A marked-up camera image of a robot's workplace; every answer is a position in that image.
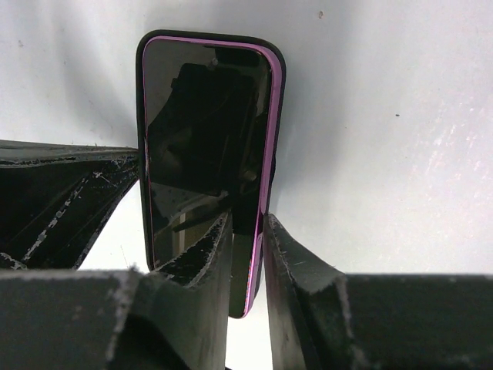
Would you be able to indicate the black phone with pink edge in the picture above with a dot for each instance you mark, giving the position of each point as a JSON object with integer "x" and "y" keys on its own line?
{"x": 208, "y": 162}

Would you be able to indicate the black phone case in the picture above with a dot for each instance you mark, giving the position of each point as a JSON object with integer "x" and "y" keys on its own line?
{"x": 210, "y": 154}

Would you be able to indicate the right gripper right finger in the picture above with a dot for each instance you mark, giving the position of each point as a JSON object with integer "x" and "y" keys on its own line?
{"x": 322, "y": 318}

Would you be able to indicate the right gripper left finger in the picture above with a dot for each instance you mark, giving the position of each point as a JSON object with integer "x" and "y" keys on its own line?
{"x": 173, "y": 318}

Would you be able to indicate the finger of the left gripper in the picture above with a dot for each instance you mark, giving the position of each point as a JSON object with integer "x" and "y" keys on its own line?
{"x": 56, "y": 199}

